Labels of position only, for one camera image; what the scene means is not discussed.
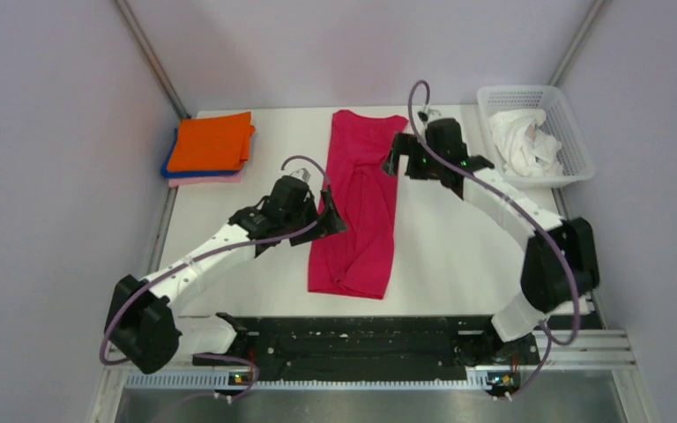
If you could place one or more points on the crumpled white t-shirt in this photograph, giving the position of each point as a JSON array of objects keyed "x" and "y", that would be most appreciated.
[{"x": 526, "y": 149}]

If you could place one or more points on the white plastic laundry basket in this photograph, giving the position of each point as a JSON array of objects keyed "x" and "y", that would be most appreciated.
[{"x": 553, "y": 117}]

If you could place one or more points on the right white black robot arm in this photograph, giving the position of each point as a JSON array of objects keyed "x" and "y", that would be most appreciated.
[{"x": 560, "y": 263}]

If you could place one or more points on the crimson red t-shirt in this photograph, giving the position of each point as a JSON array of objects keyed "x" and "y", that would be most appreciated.
[{"x": 358, "y": 262}]

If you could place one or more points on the folded blue t-shirt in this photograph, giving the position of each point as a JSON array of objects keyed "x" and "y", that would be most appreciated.
[{"x": 184, "y": 174}]

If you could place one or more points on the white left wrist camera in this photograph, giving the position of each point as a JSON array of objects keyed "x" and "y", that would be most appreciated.
[{"x": 301, "y": 174}]

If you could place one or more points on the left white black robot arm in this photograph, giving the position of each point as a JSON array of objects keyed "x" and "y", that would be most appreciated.
[{"x": 141, "y": 316}]

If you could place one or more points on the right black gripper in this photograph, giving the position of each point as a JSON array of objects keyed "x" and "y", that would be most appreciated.
[{"x": 403, "y": 144}]

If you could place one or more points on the white slotted cable duct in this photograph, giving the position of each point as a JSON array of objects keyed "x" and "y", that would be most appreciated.
[{"x": 222, "y": 380}]

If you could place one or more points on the folded pink t-shirt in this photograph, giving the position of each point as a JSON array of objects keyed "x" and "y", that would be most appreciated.
[{"x": 185, "y": 181}]

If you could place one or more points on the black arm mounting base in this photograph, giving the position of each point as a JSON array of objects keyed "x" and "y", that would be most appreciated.
[{"x": 376, "y": 349}]

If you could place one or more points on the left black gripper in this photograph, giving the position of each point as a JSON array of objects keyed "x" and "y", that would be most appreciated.
[{"x": 331, "y": 222}]

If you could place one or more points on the folded orange t-shirt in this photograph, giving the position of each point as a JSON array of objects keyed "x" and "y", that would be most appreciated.
[{"x": 211, "y": 145}]

